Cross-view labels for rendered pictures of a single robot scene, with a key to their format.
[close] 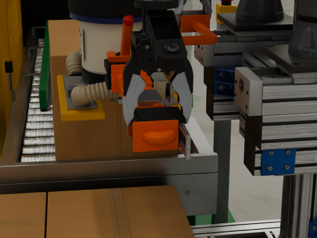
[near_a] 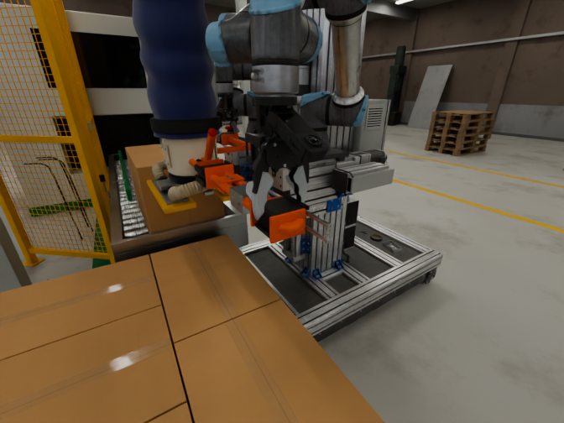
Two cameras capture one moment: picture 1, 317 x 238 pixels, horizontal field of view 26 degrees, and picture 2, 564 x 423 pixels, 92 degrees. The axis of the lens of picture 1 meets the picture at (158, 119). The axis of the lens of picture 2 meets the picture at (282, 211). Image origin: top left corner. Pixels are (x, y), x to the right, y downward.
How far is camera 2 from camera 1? 0.69 m
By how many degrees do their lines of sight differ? 22
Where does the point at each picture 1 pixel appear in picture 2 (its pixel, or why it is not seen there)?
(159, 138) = (296, 227)
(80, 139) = (164, 217)
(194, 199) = (236, 239)
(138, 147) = (275, 238)
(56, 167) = (152, 237)
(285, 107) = not seen: hidden behind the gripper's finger
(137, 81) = (266, 179)
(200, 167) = (237, 221)
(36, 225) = (148, 280)
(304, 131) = (310, 195)
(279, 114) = not seen: hidden behind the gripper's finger
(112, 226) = (201, 269)
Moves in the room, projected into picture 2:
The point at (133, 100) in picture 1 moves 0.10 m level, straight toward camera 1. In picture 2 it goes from (263, 196) to (289, 219)
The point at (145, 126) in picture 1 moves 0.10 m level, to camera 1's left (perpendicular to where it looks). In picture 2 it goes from (280, 219) to (222, 230)
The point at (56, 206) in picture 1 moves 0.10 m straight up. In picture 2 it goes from (159, 263) to (154, 244)
